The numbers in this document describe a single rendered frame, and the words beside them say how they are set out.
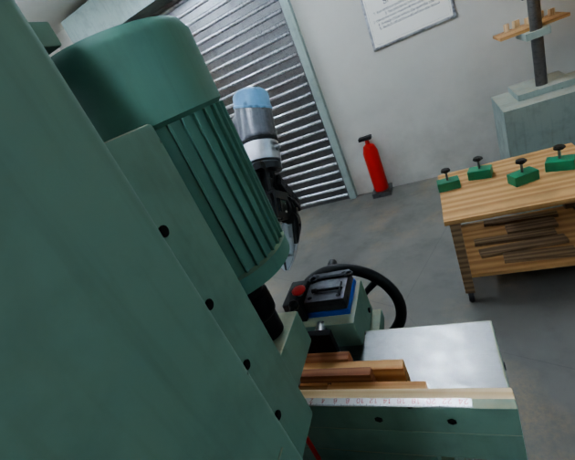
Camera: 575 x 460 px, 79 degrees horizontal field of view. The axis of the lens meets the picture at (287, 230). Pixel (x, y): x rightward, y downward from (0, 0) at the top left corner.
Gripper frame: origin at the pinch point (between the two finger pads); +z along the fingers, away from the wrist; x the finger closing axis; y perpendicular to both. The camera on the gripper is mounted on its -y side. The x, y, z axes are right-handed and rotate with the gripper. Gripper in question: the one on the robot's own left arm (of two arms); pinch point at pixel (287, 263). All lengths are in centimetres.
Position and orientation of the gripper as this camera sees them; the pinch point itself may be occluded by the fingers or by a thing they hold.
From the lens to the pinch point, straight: 70.6
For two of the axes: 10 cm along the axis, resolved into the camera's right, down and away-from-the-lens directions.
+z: 1.9, 9.8, -0.7
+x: 8.9, -2.0, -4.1
